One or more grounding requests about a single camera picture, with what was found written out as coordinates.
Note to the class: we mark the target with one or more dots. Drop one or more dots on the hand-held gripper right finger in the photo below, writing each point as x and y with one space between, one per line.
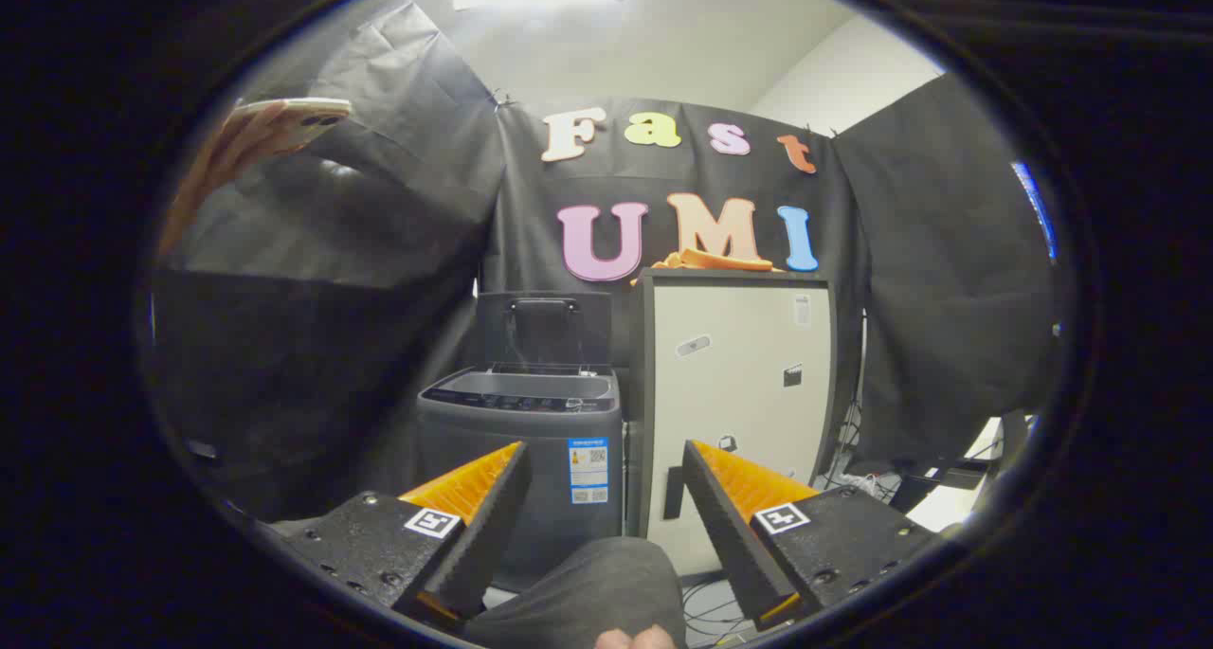
734 535

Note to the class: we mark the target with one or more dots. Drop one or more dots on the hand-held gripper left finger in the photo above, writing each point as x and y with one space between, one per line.
483 535

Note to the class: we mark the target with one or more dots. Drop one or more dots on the grey washing machine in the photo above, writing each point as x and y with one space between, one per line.
531 441

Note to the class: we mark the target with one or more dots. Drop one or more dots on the orange garment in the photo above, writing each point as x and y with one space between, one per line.
711 259

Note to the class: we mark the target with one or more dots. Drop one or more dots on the pink smartphone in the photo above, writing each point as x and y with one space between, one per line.
298 120

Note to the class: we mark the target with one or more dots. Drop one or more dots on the person's grey trouser leg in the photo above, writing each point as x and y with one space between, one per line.
578 592

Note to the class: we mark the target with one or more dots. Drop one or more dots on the white cabinet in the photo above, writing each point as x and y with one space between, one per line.
739 384

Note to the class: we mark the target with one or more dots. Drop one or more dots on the black backdrop cloth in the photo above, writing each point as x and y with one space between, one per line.
379 251

